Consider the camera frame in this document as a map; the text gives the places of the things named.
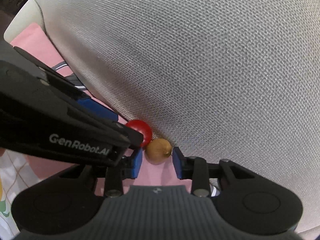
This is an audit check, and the brown longan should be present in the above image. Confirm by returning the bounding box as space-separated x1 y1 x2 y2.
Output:
145 138 172 165

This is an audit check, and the beige sofa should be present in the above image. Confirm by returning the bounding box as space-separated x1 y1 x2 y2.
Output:
2 0 319 239

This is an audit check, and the pink checkered lemon cloth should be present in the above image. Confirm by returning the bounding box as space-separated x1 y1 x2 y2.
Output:
1 23 191 239

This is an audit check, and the red cherry tomato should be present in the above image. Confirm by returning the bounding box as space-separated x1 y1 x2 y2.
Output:
126 119 152 148

